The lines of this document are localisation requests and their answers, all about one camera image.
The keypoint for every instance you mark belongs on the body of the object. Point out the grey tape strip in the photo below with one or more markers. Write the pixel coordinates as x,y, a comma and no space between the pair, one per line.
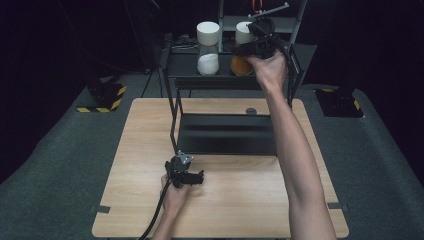
100,209
337,206

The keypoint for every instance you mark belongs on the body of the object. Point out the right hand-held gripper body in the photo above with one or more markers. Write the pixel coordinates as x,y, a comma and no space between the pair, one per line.
263,40

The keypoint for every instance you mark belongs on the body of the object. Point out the red loop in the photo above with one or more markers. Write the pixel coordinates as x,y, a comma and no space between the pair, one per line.
256,6

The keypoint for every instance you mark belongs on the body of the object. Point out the glass jar of white powder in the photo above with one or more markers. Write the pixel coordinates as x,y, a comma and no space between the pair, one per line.
208,50

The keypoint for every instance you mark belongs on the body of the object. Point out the round dark table grommet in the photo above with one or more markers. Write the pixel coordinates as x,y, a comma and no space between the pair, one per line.
251,111

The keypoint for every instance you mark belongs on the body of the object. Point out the person's left hand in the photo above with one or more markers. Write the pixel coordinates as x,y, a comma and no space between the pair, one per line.
176,196

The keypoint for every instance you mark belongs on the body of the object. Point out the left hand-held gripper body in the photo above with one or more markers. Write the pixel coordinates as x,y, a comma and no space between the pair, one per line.
180,168

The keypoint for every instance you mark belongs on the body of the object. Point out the person's right hand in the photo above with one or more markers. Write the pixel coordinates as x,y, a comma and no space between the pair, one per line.
270,71

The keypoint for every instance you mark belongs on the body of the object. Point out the black metal shelf rack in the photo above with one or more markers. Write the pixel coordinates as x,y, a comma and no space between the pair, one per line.
226,133

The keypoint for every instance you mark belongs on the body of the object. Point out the glass jar of orange powder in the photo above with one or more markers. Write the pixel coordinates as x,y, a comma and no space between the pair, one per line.
240,66

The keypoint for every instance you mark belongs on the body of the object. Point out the black base with hazard stripes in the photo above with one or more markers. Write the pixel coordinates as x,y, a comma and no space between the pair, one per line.
340,103
105,95

